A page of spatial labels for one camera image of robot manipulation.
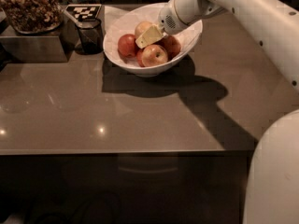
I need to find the steel box stand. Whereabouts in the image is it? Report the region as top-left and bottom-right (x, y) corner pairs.
(0, 22), (78, 63)

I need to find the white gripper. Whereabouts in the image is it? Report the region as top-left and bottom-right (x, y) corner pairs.
(135, 0), (188, 49)

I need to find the white paper liner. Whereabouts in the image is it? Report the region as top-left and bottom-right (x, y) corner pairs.
(104, 3), (200, 67)

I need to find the black white marker tag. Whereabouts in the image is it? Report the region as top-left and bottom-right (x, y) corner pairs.
(65, 4), (101, 21)

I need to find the right red apple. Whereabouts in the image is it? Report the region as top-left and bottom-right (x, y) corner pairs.
(158, 35), (181, 60)

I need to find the white ceramic bowl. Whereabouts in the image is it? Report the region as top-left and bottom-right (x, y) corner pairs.
(102, 2), (204, 78)

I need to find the black mesh cup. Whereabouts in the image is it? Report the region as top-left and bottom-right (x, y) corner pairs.
(76, 19), (104, 54)

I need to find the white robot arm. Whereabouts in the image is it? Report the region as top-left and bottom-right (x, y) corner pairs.
(136, 0), (299, 224)

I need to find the left red apple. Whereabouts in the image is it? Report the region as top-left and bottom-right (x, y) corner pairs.
(118, 34), (138, 58)

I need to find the yellow-red apple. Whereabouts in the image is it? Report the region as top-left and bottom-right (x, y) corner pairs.
(141, 44), (168, 67)
(135, 21), (152, 38)

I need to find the red apple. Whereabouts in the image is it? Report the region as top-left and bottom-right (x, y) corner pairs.
(158, 35), (181, 60)
(118, 34), (138, 58)

